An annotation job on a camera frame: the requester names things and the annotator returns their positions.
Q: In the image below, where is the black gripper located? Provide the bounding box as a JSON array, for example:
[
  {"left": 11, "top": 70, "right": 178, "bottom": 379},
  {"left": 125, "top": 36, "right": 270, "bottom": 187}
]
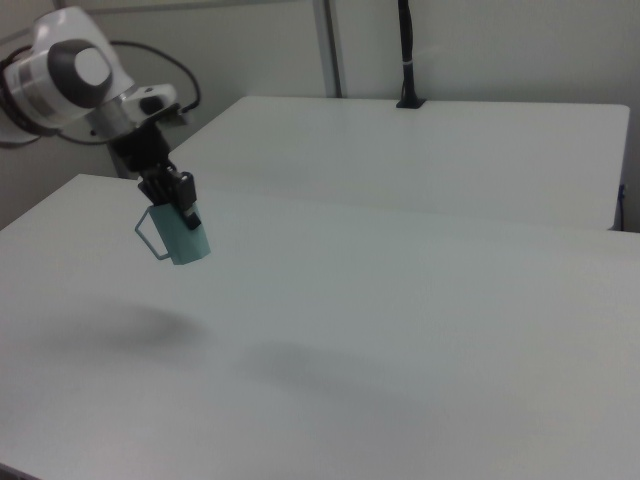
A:
[{"left": 110, "top": 121, "right": 203, "bottom": 232}]

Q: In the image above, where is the teal hexagonal cup with handle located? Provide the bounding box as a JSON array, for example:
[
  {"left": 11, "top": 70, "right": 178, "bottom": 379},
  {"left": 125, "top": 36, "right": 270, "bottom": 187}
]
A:
[{"left": 133, "top": 199, "right": 213, "bottom": 268}]

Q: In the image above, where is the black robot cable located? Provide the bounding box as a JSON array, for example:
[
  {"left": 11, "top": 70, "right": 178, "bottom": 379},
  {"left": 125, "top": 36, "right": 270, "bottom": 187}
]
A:
[{"left": 108, "top": 40, "right": 202, "bottom": 113}]

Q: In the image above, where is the grey wall partition post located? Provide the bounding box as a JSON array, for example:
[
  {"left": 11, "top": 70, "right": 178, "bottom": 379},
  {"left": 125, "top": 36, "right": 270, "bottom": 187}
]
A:
[{"left": 313, "top": 0, "right": 347, "bottom": 99}]

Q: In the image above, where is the black camera pole with base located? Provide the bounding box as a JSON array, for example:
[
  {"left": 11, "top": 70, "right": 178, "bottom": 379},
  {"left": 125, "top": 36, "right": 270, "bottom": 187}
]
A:
[{"left": 395, "top": 0, "right": 427, "bottom": 110}]

